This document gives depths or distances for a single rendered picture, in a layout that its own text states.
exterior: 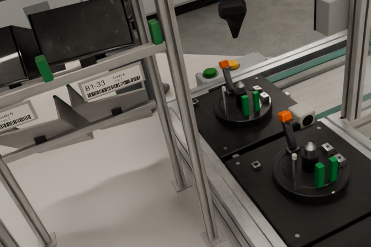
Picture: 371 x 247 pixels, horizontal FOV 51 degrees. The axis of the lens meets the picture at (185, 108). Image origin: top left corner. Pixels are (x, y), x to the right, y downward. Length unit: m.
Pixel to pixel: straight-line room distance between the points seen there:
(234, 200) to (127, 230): 0.26
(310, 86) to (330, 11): 0.37
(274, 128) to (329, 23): 0.25
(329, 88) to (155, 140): 0.49
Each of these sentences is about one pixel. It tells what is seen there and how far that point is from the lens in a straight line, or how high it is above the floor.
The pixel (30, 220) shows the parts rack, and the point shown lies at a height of 0.94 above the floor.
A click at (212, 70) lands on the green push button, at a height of 0.97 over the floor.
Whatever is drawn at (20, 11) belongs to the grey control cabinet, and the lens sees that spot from 3.81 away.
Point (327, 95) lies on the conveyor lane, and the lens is 1.08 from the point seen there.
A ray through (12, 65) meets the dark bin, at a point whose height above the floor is 1.33.
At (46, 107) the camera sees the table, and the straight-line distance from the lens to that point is 1.40.
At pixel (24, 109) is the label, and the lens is 0.53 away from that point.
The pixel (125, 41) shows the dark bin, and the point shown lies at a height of 1.31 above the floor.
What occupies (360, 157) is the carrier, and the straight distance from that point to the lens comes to 0.83.
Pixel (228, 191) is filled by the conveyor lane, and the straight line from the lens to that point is 0.77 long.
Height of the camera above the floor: 1.53
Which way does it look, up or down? 35 degrees down
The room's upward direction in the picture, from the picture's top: 12 degrees counter-clockwise
